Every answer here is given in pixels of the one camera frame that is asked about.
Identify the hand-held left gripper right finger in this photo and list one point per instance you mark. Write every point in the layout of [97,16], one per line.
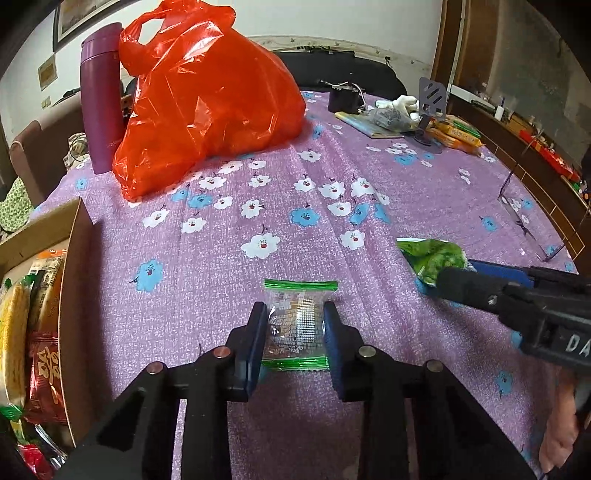
[334,360]

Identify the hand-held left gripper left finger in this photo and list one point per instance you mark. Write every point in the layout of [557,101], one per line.
[258,355]

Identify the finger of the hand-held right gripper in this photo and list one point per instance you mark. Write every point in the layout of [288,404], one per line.
[471,290]
[503,274]

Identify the green pea snack packet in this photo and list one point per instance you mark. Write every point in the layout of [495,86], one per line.
[431,258]

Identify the clear green-edged pastry packet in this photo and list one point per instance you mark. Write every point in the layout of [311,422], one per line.
[298,318]

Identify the cardboard box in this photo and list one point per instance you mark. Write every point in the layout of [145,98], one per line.
[78,323]

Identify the brown snack packet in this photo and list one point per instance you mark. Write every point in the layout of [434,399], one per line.
[46,374]

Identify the orange-edged cracker packet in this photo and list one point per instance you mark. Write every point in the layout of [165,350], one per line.
[46,295]

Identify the yellow cracker packet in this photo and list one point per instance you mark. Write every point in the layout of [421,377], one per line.
[14,341]

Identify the red snack packet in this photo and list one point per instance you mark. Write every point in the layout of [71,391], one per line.
[37,461]

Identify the person's right forearm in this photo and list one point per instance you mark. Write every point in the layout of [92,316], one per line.
[558,424]

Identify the orange cracker packet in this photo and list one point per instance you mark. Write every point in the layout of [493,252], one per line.
[455,143]

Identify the green-topped cracker packet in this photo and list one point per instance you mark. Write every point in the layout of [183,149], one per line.
[464,129]

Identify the clear bag with dark contents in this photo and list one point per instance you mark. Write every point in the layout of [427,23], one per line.
[388,117]

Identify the grey phone stand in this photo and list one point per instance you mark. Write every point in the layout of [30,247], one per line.
[431,94]

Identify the white gloves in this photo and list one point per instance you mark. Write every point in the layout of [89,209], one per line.
[406,104]

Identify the book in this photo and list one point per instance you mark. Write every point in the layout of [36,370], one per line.
[364,124]

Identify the dark wooden cabinet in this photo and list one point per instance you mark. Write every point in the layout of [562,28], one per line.
[531,69]

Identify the small black box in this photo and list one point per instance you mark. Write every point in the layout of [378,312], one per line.
[344,99]

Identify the orange plastic bag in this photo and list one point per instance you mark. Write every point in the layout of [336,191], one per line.
[207,92]

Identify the black sofa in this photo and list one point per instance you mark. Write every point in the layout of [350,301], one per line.
[323,64]

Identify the checkered cloth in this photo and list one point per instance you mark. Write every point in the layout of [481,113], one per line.
[78,147]

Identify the green patterned cloth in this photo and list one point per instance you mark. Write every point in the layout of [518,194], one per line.
[16,203]

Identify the purple thermos bottle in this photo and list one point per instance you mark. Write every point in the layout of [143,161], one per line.
[99,101]

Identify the brown armchair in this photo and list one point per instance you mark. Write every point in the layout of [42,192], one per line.
[32,152]

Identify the framed painting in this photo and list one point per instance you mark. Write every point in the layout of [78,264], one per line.
[74,23]

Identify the white wall socket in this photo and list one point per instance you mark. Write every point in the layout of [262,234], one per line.
[45,102]

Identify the yellow wall sign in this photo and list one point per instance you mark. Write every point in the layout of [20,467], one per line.
[47,71]

